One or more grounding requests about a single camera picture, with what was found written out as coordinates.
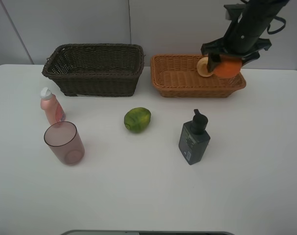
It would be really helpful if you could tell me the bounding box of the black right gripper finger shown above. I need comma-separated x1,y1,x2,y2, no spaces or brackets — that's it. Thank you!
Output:
240,52,260,67
207,53,222,72

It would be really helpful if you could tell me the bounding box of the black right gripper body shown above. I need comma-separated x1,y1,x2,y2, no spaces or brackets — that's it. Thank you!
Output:
201,18,272,59

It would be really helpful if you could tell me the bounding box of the pale peach fruit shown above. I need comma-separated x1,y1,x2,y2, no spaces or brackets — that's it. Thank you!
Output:
197,57,213,77

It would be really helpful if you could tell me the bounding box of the orange mandarin fruit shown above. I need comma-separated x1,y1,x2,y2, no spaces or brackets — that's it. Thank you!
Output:
213,55,242,78

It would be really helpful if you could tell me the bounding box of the dark grey pump bottle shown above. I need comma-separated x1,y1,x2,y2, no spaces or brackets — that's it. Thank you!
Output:
178,109,210,165

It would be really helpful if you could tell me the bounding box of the green lime fruit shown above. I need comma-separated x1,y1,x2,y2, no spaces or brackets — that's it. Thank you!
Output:
124,107,151,134

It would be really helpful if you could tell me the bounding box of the pink bottle white cap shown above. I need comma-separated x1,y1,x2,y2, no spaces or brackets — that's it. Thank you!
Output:
40,87,66,125

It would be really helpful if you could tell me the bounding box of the translucent pink plastic cup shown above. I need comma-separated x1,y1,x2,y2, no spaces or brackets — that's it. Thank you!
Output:
44,121,85,165

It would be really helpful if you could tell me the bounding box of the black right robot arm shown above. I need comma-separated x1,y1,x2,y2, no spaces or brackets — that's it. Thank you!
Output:
201,0,288,72

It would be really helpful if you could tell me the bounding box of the orange wicker basket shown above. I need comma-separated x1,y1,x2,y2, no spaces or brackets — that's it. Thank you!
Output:
150,54,246,98

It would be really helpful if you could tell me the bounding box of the dark brown wicker basket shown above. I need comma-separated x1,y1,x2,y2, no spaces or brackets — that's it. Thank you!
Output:
42,44,145,97

